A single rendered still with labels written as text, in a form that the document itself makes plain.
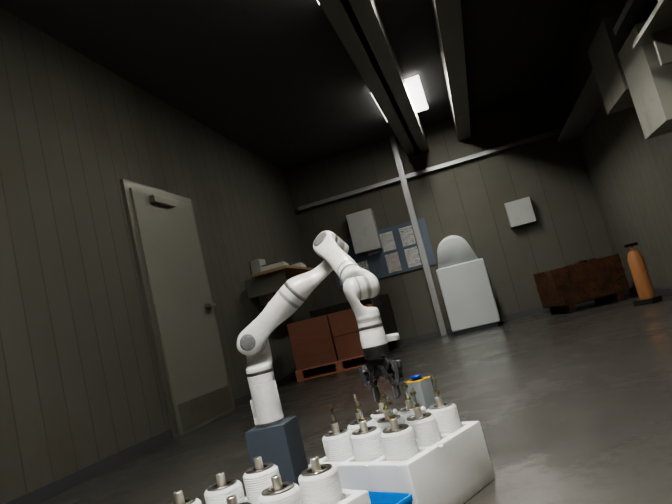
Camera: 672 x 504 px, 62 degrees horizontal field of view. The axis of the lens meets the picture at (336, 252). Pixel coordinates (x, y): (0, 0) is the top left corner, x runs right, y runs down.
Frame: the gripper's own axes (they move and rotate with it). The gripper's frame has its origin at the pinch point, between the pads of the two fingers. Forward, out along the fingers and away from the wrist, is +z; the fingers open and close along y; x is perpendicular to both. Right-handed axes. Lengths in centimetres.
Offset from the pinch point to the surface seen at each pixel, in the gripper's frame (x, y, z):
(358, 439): -3.9, -10.5, 10.8
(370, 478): -7.2, -6.6, 20.7
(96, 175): 99, -302, -177
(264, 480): -32.2, -20.6, 12.3
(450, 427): 20.4, 5.5, 15.3
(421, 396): 38.3, -13.8, 8.6
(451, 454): 11.7, 9.0, 20.7
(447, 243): 593, -274, -96
